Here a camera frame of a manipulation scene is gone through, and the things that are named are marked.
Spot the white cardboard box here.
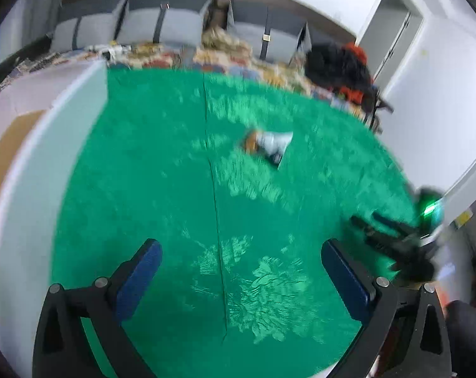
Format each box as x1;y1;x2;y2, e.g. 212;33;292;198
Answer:
0;60;108;377

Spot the green patterned cloth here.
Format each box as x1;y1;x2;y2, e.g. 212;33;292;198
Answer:
52;68;416;377

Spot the left grey pillow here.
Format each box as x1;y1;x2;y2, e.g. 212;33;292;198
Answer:
50;0;129;52

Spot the white triangular snack packet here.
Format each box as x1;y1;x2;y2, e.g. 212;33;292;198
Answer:
256;131;293;168

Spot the folded beige cloth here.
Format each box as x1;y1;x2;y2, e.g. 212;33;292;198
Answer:
201;26;252;57

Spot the black and orange clothes pile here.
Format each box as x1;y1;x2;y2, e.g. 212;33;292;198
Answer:
305;43;394;113

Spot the small orange bun packet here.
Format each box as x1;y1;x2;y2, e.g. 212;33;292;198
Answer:
242;130;262;154

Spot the grey pillow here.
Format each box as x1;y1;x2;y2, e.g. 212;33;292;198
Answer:
227;0;307;63
50;0;129;52
117;0;212;47

